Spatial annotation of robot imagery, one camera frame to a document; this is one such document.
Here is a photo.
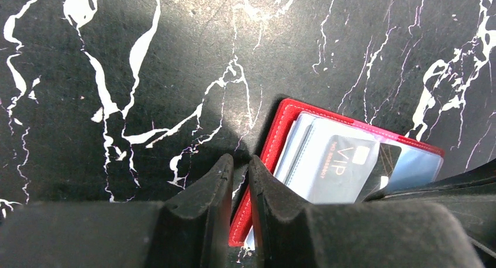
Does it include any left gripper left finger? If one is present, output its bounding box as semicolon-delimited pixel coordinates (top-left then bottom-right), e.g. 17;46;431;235
1;154;233;267

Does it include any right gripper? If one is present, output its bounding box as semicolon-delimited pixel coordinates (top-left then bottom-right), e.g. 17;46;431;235
364;160;495;255

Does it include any red card holder wallet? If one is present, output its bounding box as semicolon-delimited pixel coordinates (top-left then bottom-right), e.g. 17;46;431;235
228;98;446;248

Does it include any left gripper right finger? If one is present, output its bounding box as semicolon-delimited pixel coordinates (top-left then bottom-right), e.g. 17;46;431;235
248;157;483;267

